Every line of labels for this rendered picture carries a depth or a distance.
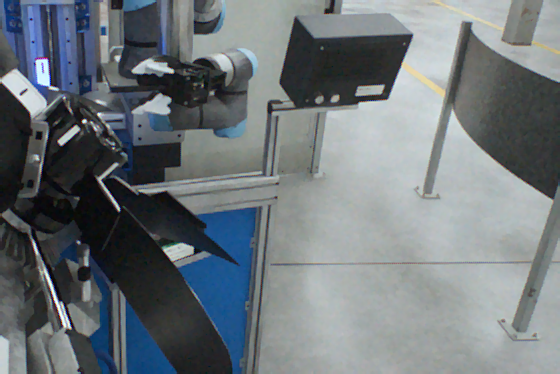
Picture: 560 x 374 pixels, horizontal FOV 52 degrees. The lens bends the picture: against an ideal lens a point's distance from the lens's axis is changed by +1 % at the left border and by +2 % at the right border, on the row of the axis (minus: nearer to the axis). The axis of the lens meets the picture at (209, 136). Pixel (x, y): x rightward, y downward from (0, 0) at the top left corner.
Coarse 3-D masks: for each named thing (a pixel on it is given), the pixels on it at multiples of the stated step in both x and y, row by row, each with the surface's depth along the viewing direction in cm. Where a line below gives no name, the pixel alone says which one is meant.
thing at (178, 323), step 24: (120, 216) 66; (120, 240) 67; (144, 240) 63; (120, 264) 69; (144, 264) 64; (168, 264) 59; (120, 288) 70; (144, 288) 66; (168, 288) 61; (144, 312) 68; (168, 312) 63; (192, 312) 57; (168, 336) 66; (192, 336) 60; (216, 336) 52; (168, 360) 68; (192, 360) 63; (216, 360) 56
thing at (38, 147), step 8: (32, 120) 62; (32, 128) 63; (40, 128) 65; (48, 128) 67; (32, 144) 63; (40, 144) 66; (32, 152) 64; (40, 152) 66; (32, 168) 64; (40, 168) 67; (24, 176) 63; (32, 176) 65; (24, 184) 63; (24, 192) 63; (32, 192) 66
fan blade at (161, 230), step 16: (128, 208) 87; (144, 208) 85; (160, 208) 83; (144, 224) 94; (160, 224) 91; (176, 224) 88; (192, 224) 85; (176, 240) 100; (192, 240) 93; (208, 240) 88; (224, 256) 91
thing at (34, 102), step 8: (16, 72) 73; (0, 80) 71; (8, 80) 72; (16, 80) 73; (24, 80) 73; (16, 88) 72; (24, 88) 73; (32, 88) 74; (16, 96) 72; (24, 96) 73; (32, 96) 73; (40, 96) 74; (24, 104) 72; (32, 104) 73; (40, 104) 74; (32, 112) 73
